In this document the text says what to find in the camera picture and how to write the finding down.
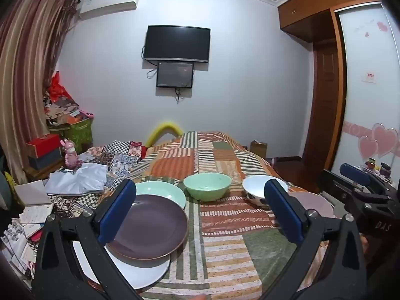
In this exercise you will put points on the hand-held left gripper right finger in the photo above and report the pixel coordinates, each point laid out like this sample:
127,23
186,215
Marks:
282,212

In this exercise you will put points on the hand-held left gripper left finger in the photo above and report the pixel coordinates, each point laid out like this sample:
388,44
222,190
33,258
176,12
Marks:
116,212

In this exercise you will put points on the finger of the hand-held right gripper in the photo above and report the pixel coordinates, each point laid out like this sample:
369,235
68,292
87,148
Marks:
354,172
336,187

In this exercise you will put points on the dark brown plate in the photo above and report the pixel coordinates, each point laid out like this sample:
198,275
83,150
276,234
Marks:
147,228

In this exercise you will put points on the white bowl with black spots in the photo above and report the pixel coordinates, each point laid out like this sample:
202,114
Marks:
254,190

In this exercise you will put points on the light green plate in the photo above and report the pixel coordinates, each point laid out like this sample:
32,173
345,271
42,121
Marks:
157,192

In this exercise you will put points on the white plate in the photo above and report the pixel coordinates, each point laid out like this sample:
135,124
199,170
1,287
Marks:
140,273

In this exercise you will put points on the light green bowl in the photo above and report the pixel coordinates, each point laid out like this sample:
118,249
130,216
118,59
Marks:
206,189

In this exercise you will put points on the small jars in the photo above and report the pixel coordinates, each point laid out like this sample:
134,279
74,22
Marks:
379,166

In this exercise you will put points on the light grey cloth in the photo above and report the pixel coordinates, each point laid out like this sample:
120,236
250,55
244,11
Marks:
81,178

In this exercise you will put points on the checkered patchwork quilt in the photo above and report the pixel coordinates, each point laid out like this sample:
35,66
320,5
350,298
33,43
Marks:
120,159

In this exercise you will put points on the brown cardboard box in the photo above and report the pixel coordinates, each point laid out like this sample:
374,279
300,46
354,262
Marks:
258,148

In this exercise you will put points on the pink bunny toy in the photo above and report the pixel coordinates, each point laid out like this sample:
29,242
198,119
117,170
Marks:
71,156

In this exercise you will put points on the brown wooden door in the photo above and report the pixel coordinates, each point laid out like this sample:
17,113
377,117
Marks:
323,106

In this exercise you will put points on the white sliding door with hearts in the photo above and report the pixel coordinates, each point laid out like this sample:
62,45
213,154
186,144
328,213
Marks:
368,100

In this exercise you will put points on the striped patchwork blanket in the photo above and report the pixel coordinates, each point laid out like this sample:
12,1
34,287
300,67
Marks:
218,162

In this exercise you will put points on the green storage box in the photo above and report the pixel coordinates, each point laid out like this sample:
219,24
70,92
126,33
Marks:
79,134

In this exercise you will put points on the pile of books and papers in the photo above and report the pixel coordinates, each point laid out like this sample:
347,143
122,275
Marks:
28,215

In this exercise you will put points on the dark grey box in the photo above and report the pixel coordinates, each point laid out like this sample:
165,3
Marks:
43,161

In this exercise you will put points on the yellow foam tube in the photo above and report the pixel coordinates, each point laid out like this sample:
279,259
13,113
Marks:
165,126

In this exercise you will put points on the red box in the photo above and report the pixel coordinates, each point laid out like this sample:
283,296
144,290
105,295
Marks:
42,143

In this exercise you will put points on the pile of mixed clutter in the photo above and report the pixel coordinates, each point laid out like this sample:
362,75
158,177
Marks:
61,109

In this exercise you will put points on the red plastic bag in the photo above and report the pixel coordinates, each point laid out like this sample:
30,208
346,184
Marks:
57,86

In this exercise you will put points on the wooden overhead cabinet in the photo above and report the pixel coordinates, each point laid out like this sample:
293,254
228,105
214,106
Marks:
312,9

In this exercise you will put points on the striped brown curtain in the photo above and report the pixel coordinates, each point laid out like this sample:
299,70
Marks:
25,68

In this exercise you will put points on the white air conditioner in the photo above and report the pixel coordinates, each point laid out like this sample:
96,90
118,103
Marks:
107,1

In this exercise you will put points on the small black wall monitor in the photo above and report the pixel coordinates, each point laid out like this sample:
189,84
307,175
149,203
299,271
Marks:
174,75

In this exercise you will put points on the black wall television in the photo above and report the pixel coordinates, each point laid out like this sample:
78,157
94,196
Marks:
176,42

